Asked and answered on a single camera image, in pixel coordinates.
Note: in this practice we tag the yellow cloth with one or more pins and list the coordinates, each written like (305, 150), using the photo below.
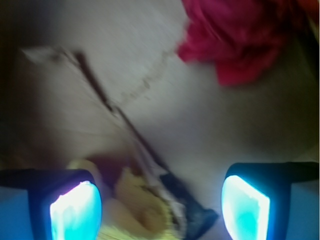
(134, 204)

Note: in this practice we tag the red crumpled cloth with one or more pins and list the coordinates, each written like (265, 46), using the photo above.
(242, 38)

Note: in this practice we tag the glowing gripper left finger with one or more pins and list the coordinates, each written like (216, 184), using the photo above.
(49, 205)

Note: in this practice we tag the brown paper bag tray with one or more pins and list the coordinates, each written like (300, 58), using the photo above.
(76, 74)

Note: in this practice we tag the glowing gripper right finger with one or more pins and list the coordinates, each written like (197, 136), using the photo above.
(272, 201)

